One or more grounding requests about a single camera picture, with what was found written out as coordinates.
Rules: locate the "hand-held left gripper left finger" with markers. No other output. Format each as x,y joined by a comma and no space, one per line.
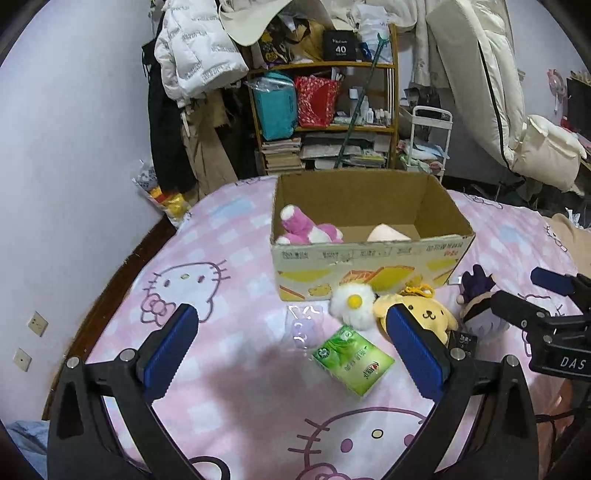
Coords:
168,355

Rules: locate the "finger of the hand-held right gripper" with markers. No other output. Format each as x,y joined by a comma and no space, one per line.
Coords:
551,280
517,311

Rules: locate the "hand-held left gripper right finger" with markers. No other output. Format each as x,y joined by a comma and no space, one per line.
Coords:
415,355

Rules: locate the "yellow dog plush toy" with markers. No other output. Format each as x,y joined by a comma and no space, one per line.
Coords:
429,314

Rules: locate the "purple haired plush doll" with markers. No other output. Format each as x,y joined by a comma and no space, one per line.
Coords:
475,284

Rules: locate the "green tissue packet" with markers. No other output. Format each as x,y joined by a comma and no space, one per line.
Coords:
351,360

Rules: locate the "white fluffy egg plush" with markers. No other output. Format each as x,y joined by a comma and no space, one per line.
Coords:
348,311

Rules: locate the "printed cardboard box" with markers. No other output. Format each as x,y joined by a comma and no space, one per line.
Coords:
369,263

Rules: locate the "clear plastic packet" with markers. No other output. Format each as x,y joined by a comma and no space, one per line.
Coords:
304,330

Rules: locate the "black paper tag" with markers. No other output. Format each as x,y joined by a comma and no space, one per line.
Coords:
464,342

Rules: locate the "pink cat printed blanket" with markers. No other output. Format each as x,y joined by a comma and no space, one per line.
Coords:
240,406

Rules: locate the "peach round plush toy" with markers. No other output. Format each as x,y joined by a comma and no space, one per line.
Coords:
385,233

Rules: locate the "plastic bag of toys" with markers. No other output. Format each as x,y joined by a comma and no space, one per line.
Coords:
161,198

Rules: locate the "blue denim cloth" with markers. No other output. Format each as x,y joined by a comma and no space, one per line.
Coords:
23,443

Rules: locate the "pink and white plush toy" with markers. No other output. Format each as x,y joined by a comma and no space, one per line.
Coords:
300,224

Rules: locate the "black monitor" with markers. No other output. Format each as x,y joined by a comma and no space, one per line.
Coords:
579,104

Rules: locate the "pink fan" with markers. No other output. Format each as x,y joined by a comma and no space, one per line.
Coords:
556,85

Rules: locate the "beige hanging garment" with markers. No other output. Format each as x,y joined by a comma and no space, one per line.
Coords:
207,157

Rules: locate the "white trolley cart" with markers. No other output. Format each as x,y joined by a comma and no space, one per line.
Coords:
431,113

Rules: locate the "pile of magazines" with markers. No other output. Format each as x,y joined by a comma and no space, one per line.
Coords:
346,154

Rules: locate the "black hanging garment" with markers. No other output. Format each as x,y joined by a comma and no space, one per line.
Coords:
166,138

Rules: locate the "black bag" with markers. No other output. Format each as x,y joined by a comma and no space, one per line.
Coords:
422,97

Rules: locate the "cream padded chair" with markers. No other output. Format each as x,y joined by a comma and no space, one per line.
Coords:
471,69

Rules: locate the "stack of old books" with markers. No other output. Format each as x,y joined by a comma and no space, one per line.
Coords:
281,154

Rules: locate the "wooden shelf rack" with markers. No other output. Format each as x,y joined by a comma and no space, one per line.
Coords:
323,130

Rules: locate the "row of small bottles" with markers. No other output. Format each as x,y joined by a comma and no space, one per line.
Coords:
369,113

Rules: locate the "green pole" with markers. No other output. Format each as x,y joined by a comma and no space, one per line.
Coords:
362,101

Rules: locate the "teal bag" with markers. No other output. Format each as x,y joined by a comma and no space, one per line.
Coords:
274,110

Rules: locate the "red patterned bag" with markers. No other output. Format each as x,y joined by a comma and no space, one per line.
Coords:
314,104

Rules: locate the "floral curtain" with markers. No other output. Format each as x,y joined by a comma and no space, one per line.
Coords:
420,41

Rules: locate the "white puffer jacket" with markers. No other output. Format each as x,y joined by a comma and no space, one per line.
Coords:
194,55

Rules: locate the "white plastic bag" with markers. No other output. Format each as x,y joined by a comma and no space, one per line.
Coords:
374,30

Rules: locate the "black box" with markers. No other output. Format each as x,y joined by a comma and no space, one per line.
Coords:
341,46

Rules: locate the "dark printed bag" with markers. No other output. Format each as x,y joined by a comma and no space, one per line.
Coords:
277,44

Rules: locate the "beige wide brim hat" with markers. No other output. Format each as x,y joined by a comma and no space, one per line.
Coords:
249,27

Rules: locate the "brown wooden bed frame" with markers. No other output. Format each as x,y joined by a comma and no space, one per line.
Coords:
124,286

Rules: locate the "white wall socket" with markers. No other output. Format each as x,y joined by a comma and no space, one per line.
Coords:
22,359
38,323

